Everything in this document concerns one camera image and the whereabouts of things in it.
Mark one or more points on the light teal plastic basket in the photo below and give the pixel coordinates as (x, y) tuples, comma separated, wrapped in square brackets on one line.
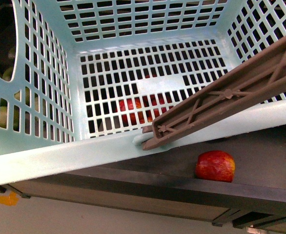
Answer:
[(64, 65)]

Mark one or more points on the brown plastic basket handle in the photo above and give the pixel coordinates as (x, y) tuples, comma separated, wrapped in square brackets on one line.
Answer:
[(254, 81)]

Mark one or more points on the red apples under basket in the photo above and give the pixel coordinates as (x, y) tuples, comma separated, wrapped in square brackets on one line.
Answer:
[(141, 110)]

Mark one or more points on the red apple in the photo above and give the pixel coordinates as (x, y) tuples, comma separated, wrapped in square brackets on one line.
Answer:
[(215, 166)]

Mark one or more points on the orange floor tape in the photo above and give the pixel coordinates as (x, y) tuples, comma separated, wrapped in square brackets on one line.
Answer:
[(9, 200)]

